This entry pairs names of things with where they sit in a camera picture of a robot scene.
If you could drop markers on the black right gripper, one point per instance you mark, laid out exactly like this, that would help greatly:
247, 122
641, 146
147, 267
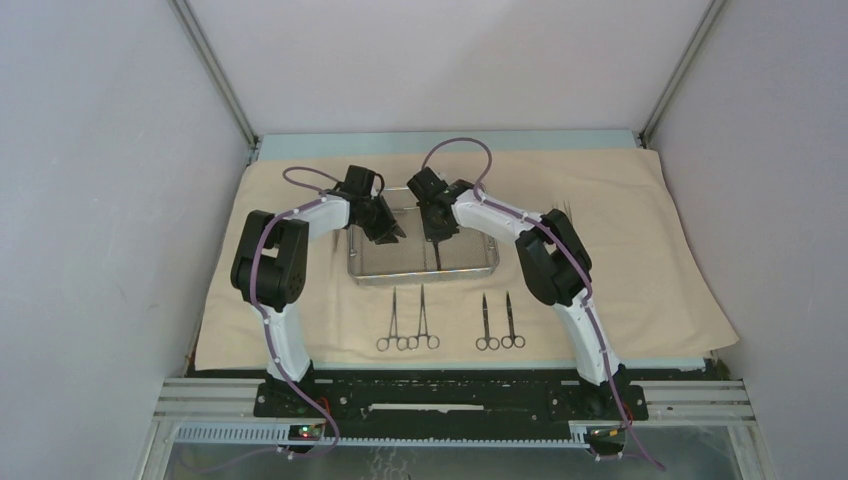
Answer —
433, 233

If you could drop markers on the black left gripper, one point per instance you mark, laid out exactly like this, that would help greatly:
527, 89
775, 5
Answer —
382, 234

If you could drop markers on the metal surgical instrument tray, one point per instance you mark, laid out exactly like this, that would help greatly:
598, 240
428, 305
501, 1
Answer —
468, 255

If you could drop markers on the metal hemostat clamp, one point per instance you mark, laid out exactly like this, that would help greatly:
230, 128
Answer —
393, 338
423, 335

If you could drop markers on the thin metal needle tweezers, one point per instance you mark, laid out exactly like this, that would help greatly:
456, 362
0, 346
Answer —
566, 209

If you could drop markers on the metal surgical scissors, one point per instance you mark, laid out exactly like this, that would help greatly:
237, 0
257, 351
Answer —
512, 339

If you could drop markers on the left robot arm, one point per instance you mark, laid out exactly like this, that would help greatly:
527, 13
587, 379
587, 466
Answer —
269, 268

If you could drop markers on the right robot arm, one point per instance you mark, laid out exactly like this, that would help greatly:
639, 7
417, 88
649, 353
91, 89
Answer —
554, 262

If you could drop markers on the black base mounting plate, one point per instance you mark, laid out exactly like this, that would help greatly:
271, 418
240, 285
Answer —
558, 393

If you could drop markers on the aluminium frame rail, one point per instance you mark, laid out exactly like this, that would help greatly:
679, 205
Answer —
235, 410

